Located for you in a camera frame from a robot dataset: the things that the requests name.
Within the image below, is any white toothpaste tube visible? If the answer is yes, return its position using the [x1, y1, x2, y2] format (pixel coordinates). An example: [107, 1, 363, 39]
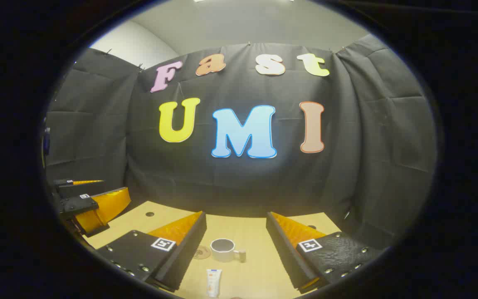
[206, 269, 223, 298]

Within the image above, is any light wooden desktop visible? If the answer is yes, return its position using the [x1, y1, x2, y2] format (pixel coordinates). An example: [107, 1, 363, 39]
[82, 201, 343, 299]

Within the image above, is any white cup with wooden handle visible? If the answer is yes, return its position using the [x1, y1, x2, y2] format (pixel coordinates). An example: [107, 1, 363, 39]
[210, 238, 247, 263]

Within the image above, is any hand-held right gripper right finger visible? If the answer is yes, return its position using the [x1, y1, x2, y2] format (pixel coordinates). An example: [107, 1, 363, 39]
[266, 211, 383, 294]

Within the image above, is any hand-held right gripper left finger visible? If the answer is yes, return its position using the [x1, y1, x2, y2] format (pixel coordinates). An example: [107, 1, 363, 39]
[95, 211, 207, 292]

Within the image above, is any black backdrop cloth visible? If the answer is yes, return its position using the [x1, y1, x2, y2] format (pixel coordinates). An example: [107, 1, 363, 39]
[42, 34, 438, 250]

